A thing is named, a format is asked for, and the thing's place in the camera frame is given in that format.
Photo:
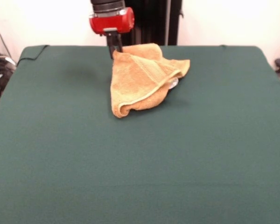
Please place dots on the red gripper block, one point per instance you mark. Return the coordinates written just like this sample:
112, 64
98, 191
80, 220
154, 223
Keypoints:
112, 22

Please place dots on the tan terry towel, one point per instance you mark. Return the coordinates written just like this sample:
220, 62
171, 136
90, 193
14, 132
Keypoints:
135, 81

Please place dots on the dark green table cloth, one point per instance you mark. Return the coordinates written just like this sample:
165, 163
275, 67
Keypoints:
84, 151

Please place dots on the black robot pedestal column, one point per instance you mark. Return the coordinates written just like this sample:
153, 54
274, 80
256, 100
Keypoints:
154, 21

